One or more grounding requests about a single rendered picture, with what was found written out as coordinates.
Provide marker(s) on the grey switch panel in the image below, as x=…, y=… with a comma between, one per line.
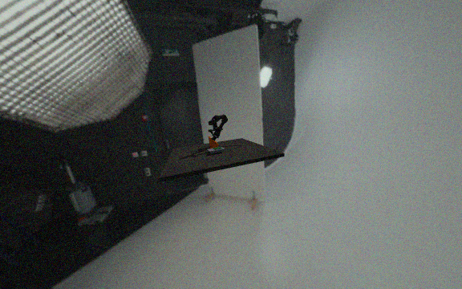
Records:
x=216, y=150

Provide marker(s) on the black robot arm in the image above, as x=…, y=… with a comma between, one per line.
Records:
x=214, y=121

